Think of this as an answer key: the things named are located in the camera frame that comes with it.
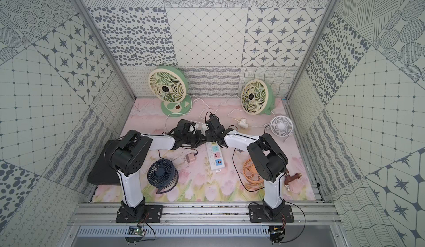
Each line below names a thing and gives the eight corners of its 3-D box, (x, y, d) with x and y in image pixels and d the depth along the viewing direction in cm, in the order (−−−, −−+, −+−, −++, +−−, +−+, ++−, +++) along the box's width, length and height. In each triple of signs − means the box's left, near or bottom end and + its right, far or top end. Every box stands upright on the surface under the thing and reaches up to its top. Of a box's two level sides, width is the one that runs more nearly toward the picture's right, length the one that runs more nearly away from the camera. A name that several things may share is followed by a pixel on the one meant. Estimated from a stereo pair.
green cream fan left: (159, 116, 112) (142, 78, 86) (163, 103, 120) (148, 64, 94) (190, 116, 112) (182, 78, 87) (192, 103, 120) (185, 64, 95)
